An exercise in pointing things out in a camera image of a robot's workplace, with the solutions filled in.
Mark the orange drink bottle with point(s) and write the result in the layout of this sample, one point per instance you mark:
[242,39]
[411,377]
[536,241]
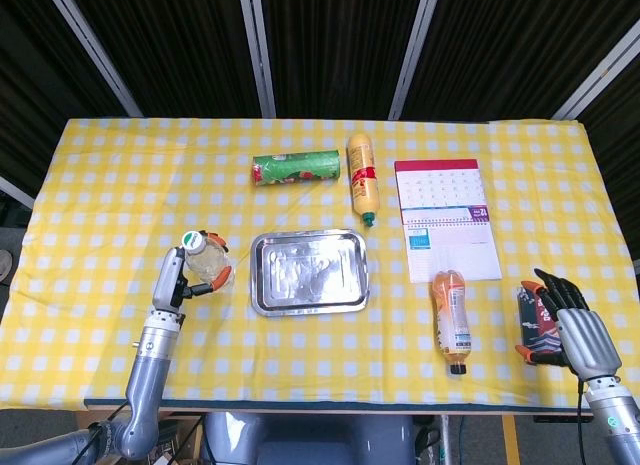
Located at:
[452,320]

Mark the green snack canister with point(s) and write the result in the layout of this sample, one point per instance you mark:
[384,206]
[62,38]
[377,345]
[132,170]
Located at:
[296,168]

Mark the white partition post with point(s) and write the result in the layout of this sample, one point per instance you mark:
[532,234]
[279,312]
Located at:
[15,190]
[257,50]
[414,50]
[600,70]
[92,50]

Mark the metal tray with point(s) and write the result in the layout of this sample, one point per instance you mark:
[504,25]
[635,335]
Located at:
[309,272]

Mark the metal table leg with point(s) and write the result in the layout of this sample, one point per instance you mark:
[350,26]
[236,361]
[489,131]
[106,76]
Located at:
[446,440]

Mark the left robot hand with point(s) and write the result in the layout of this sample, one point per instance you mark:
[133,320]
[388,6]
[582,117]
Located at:
[165,280]

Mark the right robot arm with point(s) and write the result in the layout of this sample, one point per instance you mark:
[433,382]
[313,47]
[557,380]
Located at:
[617,425]

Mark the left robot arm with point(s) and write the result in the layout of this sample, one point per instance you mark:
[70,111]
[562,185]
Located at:
[147,370]

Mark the yellow floor tape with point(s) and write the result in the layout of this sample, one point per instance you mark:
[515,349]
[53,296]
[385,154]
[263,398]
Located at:
[511,440]

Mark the yellow squeeze bottle green cap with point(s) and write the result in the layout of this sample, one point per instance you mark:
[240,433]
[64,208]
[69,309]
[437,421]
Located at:
[364,185]

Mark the clear bottle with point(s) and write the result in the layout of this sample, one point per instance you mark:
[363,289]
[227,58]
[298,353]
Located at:
[207,265]

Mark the yellow checkered tablecloth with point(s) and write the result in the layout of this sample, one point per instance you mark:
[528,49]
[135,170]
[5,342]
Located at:
[75,345]

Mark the dark printed box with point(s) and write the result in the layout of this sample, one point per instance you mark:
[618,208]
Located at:
[532,320]

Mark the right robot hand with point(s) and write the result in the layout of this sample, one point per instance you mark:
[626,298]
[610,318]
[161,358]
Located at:
[590,340]

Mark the grey shoe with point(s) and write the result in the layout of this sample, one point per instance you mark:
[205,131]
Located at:
[5,267]

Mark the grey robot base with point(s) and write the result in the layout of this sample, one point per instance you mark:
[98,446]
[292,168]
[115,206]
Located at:
[310,440]

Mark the desk calendar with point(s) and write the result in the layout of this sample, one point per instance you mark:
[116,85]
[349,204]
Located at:
[445,220]

